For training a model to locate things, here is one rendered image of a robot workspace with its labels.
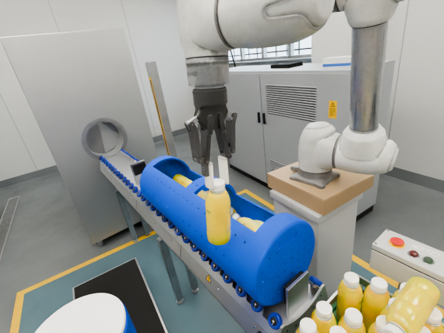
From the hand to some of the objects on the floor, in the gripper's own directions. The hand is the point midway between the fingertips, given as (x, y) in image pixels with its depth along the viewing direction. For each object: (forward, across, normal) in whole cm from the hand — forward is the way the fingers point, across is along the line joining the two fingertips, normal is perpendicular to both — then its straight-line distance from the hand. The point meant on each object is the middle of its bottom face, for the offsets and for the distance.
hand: (216, 173), depth 62 cm
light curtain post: (+138, -61, -138) cm, 205 cm away
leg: (+141, -35, -94) cm, 173 cm away
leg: (+142, -21, -94) cm, 172 cm away
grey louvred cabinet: (+125, -209, -153) cm, 287 cm away
